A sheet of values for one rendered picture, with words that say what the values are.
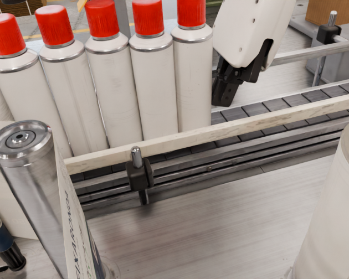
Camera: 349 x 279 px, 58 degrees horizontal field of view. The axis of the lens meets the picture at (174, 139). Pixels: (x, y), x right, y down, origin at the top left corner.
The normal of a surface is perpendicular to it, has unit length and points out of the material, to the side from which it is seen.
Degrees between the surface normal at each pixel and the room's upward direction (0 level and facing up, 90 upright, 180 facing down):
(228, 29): 69
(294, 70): 0
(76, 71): 90
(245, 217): 0
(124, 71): 90
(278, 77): 0
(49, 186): 90
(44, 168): 90
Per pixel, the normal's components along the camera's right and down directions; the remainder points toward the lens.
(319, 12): -0.92, 0.29
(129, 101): 0.67, 0.44
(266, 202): -0.06, -0.77
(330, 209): -0.99, 0.11
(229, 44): -0.91, -0.07
